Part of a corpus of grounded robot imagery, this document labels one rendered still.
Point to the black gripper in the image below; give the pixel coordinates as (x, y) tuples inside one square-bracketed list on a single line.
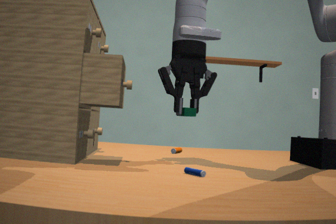
[(188, 64)]

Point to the green battery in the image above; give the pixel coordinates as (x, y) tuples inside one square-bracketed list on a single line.
[(188, 112)]

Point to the wooden chest of drawers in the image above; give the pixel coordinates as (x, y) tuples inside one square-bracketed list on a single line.
[(41, 56)]

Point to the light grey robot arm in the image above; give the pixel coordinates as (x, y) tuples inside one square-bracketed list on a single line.
[(193, 13)]

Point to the orange battery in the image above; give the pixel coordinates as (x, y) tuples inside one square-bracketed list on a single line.
[(176, 150)]

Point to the blue battery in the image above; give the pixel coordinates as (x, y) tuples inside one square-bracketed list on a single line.
[(195, 172)]

